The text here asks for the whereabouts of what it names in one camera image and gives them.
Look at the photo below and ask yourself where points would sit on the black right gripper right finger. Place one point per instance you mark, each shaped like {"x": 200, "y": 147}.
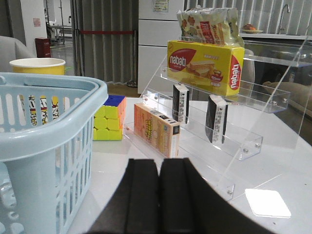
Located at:
{"x": 189, "y": 205}

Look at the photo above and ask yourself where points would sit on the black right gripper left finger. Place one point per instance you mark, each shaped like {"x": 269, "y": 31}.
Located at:
{"x": 133, "y": 208}

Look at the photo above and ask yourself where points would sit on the black tissue pack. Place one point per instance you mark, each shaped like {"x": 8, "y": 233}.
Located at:
{"x": 180, "y": 105}
{"x": 216, "y": 119}

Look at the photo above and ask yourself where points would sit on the light blue plastic basket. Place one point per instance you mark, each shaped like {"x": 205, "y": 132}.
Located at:
{"x": 46, "y": 137}

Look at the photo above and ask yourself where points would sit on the orange snack box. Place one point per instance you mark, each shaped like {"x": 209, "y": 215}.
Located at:
{"x": 161, "y": 131}

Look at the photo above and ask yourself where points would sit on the white square coaster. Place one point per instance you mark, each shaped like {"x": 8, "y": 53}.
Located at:
{"x": 267, "y": 203}

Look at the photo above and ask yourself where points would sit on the colourful puzzle cube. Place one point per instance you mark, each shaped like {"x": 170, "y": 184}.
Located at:
{"x": 109, "y": 119}

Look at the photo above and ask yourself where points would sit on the yellow nabati wafer box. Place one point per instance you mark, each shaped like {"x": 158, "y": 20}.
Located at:
{"x": 210, "y": 67}

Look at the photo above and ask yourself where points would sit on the yellow popcorn paper cup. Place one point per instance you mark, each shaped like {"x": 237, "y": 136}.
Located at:
{"x": 50, "y": 66}

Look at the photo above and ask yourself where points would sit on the yellow snack bag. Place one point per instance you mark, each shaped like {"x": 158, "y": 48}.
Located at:
{"x": 210, "y": 25}

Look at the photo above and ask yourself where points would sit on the white cabinet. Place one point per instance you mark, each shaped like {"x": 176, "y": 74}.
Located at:
{"x": 157, "y": 24}

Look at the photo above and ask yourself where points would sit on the red box on floor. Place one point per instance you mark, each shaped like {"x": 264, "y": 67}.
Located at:
{"x": 43, "y": 47}

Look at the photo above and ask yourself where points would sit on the plate of fruit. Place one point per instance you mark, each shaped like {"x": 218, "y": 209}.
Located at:
{"x": 250, "y": 29}

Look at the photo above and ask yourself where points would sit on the metal faucet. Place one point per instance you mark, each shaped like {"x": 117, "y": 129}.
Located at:
{"x": 285, "y": 10}

